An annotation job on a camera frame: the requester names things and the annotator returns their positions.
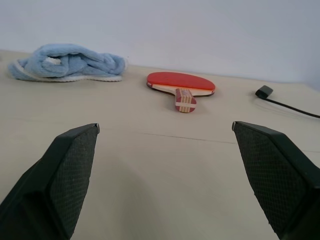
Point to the red table tennis paddle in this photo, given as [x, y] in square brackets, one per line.
[180, 86]

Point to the light blue folded towel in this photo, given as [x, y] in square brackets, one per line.
[67, 63]

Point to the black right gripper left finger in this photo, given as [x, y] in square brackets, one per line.
[62, 175]

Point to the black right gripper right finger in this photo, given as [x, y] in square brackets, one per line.
[280, 175]

